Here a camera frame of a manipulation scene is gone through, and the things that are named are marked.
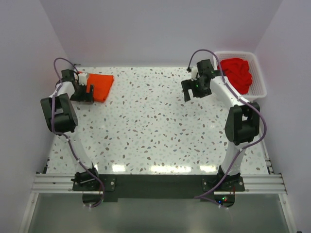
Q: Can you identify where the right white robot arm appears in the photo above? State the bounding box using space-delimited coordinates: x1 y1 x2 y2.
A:
181 59 260 191

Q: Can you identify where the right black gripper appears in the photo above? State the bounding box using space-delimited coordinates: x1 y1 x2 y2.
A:
181 77 211 102

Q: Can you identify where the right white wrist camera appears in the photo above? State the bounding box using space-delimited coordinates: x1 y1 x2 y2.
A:
191 67 199 81

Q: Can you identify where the white plastic basket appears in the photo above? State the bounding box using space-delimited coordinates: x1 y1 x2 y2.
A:
213 51 267 102

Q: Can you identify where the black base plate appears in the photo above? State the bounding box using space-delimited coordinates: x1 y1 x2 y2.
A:
72 172 245 205

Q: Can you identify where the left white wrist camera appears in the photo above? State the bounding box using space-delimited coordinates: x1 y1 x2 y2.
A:
78 72 89 86

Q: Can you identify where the orange t shirt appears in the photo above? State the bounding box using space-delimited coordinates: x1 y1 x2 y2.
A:
86 73 114 102

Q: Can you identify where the red t shirt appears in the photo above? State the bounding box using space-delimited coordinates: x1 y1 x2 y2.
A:
221 58 253 95

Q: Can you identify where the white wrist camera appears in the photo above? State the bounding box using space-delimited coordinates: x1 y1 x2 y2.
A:
78 72 89 86
191 67 199 81

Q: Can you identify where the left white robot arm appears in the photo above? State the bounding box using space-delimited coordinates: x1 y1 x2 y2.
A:
40 69 101 191

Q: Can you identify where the aluminium frame rail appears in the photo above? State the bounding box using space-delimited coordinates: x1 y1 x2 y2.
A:
30 121 289 195

